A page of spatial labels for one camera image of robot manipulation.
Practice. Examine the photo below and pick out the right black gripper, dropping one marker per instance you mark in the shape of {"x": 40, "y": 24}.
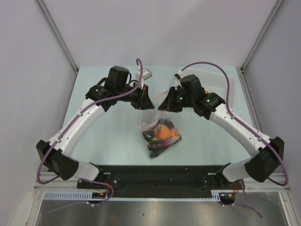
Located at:
{"x": 168, "y": 104}

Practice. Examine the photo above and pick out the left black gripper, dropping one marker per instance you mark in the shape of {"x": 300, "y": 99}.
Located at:
{"x": 143, "y": 101}

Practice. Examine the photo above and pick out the toy peach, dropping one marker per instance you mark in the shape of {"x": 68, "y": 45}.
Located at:
{"x": 162, "y": 132}

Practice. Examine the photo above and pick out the clear zip top bag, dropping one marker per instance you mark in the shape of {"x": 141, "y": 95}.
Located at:
{"x": 151, "y": 116}

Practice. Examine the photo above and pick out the dark toy grape bunch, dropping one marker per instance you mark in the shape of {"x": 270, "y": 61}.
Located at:
{"x": 148, "y": 133}

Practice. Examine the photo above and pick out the grey toy fish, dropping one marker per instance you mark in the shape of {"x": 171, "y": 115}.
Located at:
{"x": 154, "y": 152}

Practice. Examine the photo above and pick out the orange toy tangerine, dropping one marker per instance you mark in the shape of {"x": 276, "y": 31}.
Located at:
{"x": 174, "y": 133}

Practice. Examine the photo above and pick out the purple toy eggplant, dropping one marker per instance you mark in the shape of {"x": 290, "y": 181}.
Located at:
{"x": 165, "y": 143}

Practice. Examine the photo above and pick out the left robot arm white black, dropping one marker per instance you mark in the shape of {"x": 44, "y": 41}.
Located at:
{"x": 56, "y": 153}

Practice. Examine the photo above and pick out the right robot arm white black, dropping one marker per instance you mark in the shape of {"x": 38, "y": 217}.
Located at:
{"x": 265, "y": 153}

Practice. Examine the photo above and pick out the white plastic basket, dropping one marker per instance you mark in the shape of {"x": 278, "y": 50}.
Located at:
{"x": 215, "y": 82}

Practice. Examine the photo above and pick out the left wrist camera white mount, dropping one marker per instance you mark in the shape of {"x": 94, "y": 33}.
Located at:
{"x": 146, "y": 75}

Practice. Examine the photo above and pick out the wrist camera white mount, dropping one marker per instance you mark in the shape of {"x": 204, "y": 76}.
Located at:
{"x": 146, "y": 75}
{"x": 179, "y": 75}

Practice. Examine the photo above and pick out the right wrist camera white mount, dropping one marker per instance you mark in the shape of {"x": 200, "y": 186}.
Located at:
{"x": 179, "y": 75}

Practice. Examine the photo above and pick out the right aluminium side rail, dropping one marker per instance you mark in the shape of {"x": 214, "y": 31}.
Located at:
{"x": 249, "y": 100}

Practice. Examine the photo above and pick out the right aluminium corner post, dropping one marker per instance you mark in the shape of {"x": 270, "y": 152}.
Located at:
{"x": 268, "y": 22}

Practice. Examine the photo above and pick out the aluminium corner post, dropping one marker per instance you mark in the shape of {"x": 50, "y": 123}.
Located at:
{"x": 268, "y": 22}
{"x": 56, "y": 33}

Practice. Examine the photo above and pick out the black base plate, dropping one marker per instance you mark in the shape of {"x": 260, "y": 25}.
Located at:
{"x": 160, "y": 181}

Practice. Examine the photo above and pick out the white slotted cable duct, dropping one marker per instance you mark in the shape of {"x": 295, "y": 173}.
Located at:
{"x": 212, "y": 196}

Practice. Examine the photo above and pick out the aluminium front rail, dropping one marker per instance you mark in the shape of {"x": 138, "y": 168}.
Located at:
{"x": 249, "y": 185}

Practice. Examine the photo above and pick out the left aluminium corner post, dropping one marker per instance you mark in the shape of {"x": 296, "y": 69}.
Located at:
{"x": 56, "y": 33}

